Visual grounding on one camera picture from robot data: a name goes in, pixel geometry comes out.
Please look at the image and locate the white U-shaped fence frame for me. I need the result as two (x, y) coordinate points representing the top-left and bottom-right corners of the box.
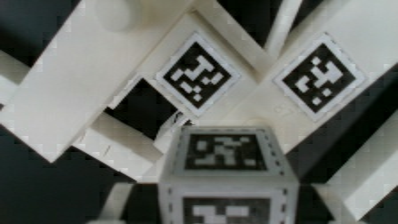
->
(324, 110), (398, 222)

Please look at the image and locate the white tagged leg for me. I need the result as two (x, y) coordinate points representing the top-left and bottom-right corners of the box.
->
(157, 126), (298, 224)

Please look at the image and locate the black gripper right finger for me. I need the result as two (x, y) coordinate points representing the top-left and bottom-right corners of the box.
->
(296, 184), (367, 224)

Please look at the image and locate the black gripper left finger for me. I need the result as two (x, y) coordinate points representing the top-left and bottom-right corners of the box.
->
(85, 182), (157, 224)

